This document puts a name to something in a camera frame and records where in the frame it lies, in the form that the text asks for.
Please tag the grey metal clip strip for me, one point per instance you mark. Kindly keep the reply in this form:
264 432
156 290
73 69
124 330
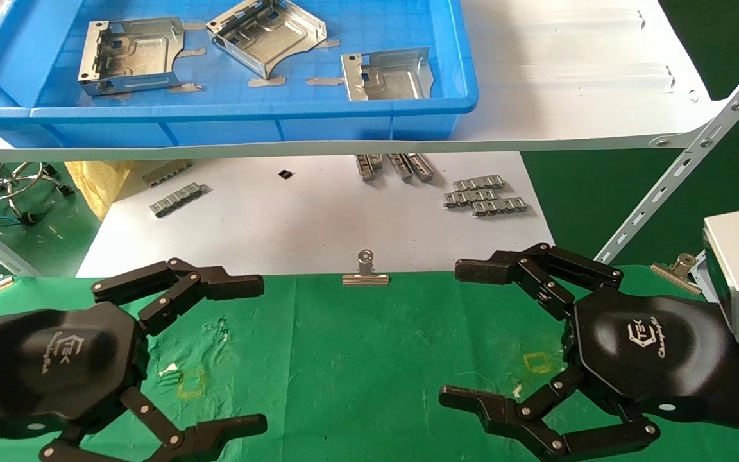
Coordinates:
177 199
469 197
422 166
166 172
501 206
400 166
367 165
478 183

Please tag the green table cloth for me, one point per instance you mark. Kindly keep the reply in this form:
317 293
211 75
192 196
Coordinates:
356 359

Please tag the blue plastic tray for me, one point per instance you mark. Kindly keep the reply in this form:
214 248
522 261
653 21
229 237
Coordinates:
376 25

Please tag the grey metal frame bar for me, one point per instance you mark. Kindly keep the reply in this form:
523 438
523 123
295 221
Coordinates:
20 264

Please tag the white board sheet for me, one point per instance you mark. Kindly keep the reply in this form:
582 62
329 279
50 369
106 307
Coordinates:
292 224

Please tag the grey tape piece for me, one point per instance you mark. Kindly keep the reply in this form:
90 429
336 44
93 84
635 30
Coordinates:
330 43
267 81
193 52
324 81

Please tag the white shelf board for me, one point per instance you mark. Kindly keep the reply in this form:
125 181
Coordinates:
568 77

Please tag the yellow cloth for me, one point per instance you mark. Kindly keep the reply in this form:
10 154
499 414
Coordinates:
97 183

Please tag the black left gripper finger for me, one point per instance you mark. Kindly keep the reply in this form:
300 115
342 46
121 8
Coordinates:
228 285

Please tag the grey sheet metal bracket part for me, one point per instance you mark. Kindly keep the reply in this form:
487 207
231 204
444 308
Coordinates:
145 58
389 80
280 38

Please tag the chrome stool base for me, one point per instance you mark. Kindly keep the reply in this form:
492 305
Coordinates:
65 190

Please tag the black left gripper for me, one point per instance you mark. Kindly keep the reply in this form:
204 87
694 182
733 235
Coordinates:
55 366

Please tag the long slotted metal strut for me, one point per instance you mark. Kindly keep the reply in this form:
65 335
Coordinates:
722 123

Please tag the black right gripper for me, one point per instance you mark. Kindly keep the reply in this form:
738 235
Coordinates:
652 353

